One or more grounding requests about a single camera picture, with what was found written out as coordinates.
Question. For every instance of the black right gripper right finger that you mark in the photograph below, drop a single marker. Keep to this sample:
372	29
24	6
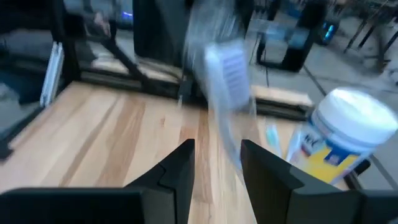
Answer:
273	199

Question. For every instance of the blue toothbrush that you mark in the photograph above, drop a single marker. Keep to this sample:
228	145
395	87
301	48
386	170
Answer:
228	77

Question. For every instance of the purple toothbrush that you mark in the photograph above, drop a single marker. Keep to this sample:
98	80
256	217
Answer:
294	143

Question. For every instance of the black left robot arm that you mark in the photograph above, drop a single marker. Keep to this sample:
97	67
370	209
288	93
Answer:
158	31

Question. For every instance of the white printed booklet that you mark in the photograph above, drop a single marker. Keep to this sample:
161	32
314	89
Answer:
51	74

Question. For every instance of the yellow disinfecting wipes canister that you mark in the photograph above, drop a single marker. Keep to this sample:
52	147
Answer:
342	133

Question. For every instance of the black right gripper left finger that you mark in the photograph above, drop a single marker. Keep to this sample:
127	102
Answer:
174	193

